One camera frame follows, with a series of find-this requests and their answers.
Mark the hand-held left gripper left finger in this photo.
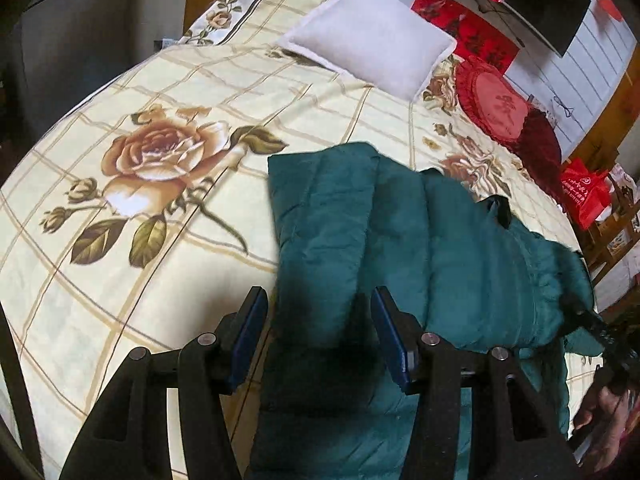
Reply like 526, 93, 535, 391
59, 286, 271, 480

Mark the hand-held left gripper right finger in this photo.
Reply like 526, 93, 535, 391
371, 286, 583, 480

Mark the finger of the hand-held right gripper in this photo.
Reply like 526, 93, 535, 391
565, 306, 612, 341

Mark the green padded jacket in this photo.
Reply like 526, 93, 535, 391
247, 142, 608, 480

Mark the person's right hand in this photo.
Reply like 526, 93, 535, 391
572, 382, 640, 463

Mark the wooden shelf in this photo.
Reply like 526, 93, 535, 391
582, 160, 640, 273

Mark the red plastic bag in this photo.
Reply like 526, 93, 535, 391
559, 157, 615, 231

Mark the floral checked bed sheet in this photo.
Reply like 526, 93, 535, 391
0, 0, 596, 480

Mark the dark red cushion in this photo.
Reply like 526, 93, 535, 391
515, 107, 567, 201

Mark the red round cushion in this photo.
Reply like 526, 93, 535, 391
454, 55, 533, 147

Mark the white pillow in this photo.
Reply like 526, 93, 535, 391
280, 0, 458, 101

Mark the grey refrigerator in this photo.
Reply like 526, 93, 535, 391
15, 0, 158, 111

